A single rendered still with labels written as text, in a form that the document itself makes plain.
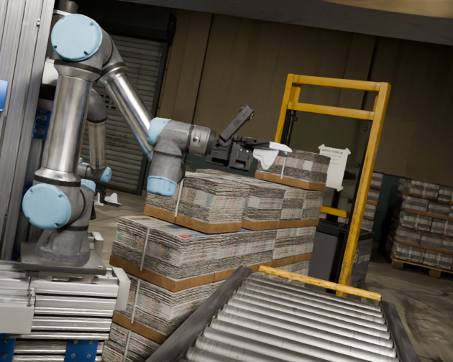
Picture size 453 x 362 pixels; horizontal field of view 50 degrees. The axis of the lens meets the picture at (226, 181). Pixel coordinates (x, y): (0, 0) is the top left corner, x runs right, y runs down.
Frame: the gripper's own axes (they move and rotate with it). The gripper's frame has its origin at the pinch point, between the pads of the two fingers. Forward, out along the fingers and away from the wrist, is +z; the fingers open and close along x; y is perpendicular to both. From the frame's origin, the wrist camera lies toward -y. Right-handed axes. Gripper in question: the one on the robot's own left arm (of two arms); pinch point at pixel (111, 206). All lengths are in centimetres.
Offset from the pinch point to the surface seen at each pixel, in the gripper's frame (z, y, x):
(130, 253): 18.7, -16.3, -3.0
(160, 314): 40, -36, -2
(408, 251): 26, -56, 565
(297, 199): 44, 15, 103
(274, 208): 44, 9, 74
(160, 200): 15.5, 6.7, 14.4
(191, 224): 35.1, 0.0, 14.6
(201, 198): 37.4, 12.2, 15.0
